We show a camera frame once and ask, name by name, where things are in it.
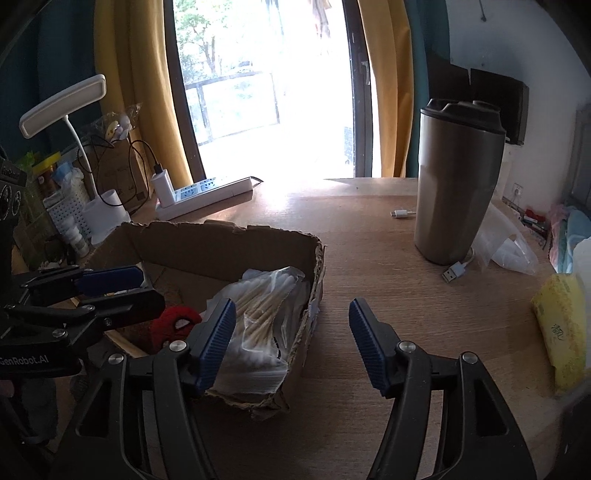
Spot clear bag with yellow items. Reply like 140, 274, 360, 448
90, 104, 142, 145

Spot red spider mask plush toy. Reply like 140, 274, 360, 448
148, 305, 203, 354

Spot white plug-in charger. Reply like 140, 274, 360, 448
151, 169, 175, 206

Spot can with yellow lid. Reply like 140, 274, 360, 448
32, 154, 64, 199

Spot white usb cable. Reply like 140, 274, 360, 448
442, 247, 476, 284

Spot white side desk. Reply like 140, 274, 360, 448
499, 141, 517, 205

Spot white desk lamp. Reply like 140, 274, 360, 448
19, 75, 133, 245

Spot black monitor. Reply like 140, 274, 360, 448
427, 55, 472, 108
470, 68, 531, 147

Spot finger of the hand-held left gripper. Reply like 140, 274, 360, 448
21, 265, 151, 306
4, 288, 166, 334

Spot blue printed blanket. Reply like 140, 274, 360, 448
549, 205, 591, 276

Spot green snack packet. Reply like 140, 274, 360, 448
14, 152, 57, 269

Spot yellow curtain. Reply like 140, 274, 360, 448
95, 0, 195, 185
358, 0, 414, 179

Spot blue and white pack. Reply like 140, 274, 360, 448
53, 161, 86, 195

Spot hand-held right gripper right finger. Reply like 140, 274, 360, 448
348, 298, 539, 480

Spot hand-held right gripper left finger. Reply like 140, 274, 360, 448
60, 298, 238, 480

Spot brown carton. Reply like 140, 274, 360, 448
83, 138, 156, 216

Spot hanging clothes outside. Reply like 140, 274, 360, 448
311, 0, 334, 34

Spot clear plastic bag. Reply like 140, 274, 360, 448
473, 203, 540, 277

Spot grey padded headboard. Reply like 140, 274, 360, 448
570, 106, 591, 209

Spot glass balcony door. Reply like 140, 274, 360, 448
161, 0, 375, 186

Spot clear bag of cotton swabs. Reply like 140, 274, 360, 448
205, 265, 311, 405

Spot yellow tissue pack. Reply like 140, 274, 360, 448
531, 273, 590, 398

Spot white perforated basket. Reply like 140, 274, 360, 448
44, 185, 96, 241

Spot white power strip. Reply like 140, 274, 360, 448
154, 176, 254, 221

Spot cardboard box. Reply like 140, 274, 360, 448
81, 220, 326, 421

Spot steel tumbler with dark lid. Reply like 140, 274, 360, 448
413, 97, 507, 267

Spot black charging cable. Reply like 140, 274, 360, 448
129, 138, 165, 172

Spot teal curtain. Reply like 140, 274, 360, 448
0, 0, 100, 162
406, 0, 451, 116

